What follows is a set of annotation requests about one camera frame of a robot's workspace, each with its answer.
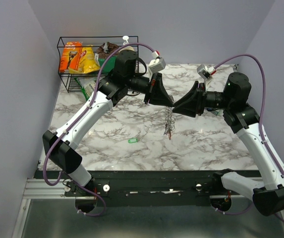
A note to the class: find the green white snack bag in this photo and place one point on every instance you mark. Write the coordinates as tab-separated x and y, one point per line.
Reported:
87	85

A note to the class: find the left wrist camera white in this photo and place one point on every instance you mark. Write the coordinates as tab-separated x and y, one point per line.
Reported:
156	64

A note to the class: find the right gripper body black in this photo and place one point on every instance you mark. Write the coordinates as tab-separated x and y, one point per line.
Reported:
215	99

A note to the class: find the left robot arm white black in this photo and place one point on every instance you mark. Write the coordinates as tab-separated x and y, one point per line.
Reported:
60	146

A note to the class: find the orange razor package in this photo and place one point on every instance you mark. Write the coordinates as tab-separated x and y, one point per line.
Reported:
70	57

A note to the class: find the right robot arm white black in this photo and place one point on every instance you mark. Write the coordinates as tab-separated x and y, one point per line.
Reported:
267	195

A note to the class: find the beige soap pump bottle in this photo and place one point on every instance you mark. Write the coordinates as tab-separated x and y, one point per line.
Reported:
125	43

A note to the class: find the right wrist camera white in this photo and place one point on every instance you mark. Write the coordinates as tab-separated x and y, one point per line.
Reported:
206	72

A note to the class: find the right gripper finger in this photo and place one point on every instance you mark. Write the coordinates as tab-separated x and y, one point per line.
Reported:
186	109
192	92

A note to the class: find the green key tag with key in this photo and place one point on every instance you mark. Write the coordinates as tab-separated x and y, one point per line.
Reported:
132	140

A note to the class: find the green and brown bag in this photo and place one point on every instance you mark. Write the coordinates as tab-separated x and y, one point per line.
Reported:
103	52

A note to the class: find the yellow chips bag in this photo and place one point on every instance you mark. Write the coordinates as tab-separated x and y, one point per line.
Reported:
87	62

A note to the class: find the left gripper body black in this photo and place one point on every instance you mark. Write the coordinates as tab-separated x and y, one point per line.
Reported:
140	84

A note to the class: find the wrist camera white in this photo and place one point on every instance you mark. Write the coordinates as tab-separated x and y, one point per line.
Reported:
156	64
206	72

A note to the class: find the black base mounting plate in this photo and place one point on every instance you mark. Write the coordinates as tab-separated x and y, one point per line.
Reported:
164	188

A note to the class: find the black wire shelf rack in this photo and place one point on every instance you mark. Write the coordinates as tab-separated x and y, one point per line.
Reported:
94	42

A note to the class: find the aluminium rail frame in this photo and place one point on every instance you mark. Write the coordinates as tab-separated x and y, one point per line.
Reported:
38	189

